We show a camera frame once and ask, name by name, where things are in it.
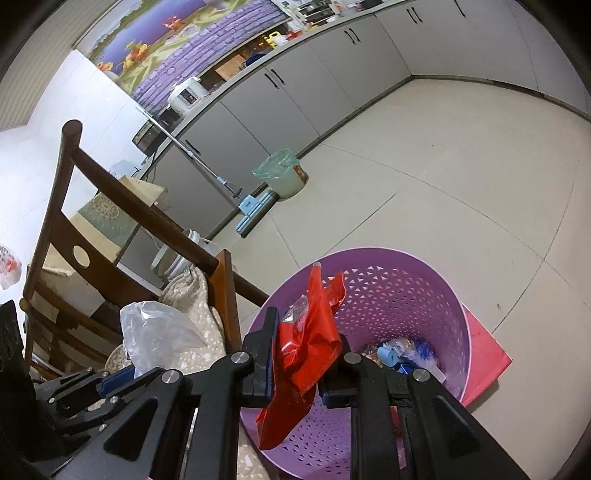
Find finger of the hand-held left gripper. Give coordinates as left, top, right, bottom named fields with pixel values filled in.
left=48, top=367, right=139, bottom=407
left=55, top=397, right=123, bottom=437

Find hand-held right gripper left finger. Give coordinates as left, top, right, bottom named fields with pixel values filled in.
left=60, top=307, right=282, bottom=480

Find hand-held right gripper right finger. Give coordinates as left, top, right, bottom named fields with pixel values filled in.
left=318, top=335, right=529, bottom=480

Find clear plastic bag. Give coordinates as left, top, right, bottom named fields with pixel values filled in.
left=120, top=301, right=208, bottom=379

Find blue plastic tissue wrapper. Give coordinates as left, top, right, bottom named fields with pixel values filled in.
left=385, top=337, right=446, bottom=381

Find purple plastic basket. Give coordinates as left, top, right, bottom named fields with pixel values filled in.
left=240, top=248, right=472, bottom=480

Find white plastic bucket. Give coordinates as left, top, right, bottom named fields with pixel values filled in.
left=151, top=229, right=220, bottom=280

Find red white plastic bag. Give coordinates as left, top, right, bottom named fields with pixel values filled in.
left=0, top=244, right=23, bottom=291

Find pink plastic board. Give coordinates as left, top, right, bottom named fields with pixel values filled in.
left=462, top=305, right=513, bottom=407

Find green patterned table cloth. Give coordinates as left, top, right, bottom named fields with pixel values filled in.
left=76, top=191, right=139, bottom=259

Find brown wooden chair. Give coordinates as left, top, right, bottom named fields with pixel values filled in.
left=22, top=119, right=282, bottom=384

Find bin with green bag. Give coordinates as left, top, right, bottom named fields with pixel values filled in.
left=252, top=148, right=310, bottom=199

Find black microwave oven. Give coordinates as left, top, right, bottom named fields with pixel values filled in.
left=131, top=117, right=167, bottom=153

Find grey kitchen cabinets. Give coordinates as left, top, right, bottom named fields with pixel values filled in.
left=148, top=0, right=591, bottom=241

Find white rice cooker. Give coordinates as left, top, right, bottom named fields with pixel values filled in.
left=166, top=76, right=208, bottom=121

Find flat mop with metal handle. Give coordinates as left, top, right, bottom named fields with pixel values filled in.
left=136, top=107, right=280, bottom=237

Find purple landscape wall mural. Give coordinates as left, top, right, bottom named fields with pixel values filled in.
left=74, top=0, right=287, bottom=100

